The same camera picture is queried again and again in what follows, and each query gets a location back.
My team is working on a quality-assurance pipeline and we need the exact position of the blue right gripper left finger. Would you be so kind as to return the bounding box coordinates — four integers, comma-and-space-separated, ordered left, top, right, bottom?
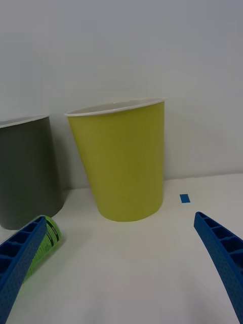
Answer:
0, 217, 48, 324

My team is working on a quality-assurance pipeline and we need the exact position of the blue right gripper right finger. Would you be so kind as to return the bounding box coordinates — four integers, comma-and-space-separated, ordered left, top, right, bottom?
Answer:
193, 211, 243, 324

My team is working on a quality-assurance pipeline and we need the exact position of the green label plastic bottle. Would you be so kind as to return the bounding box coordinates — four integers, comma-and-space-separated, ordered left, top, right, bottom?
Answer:
22, 215, 62, 285

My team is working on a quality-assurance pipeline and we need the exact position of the grey plastic waste bin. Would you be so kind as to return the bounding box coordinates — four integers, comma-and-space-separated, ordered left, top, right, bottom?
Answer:
0, 114, 64, 230

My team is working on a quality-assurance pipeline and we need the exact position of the yellow-green plastic waste bin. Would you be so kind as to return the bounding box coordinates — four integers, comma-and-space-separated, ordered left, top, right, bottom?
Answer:
64, 97, 167, 223

